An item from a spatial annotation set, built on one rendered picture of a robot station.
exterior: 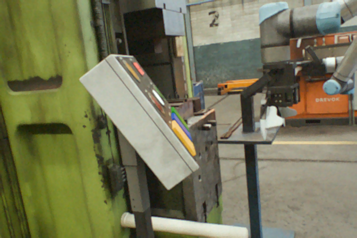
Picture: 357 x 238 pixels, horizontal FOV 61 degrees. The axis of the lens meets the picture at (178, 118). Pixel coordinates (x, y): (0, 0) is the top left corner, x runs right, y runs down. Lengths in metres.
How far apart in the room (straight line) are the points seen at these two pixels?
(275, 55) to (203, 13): 8.45
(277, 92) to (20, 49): 0.92
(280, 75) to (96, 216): 0.77
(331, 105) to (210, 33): 5.15
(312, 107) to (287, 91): 3.99
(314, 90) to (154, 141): 4.28
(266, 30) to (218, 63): 8.27
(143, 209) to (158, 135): 0.28
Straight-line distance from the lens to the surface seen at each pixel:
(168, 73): 1.60
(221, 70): 9.10
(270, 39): 0.85
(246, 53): 8.93
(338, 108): 4.85
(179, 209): 1.37
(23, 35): 1.28
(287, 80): 0.86
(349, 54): 1.62
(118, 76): 0.59
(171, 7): 1.30
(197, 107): 1.47
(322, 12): 0.84
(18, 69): 1.31
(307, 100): 4.81
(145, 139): 0.60
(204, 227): 1.05
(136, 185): 0.81
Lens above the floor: 1.18
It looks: 11 degrees down
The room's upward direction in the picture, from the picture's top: 7 degrees counter-clockwise
